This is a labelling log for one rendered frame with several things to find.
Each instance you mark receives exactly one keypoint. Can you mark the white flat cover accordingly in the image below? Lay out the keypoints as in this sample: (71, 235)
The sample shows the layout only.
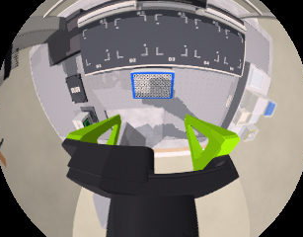
(254, 118)
(257, 79)

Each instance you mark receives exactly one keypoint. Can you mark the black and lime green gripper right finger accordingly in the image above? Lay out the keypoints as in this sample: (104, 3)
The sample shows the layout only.
(221, 141)

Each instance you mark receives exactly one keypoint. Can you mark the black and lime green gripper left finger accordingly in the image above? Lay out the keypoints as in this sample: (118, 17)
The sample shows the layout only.
(92, 132)

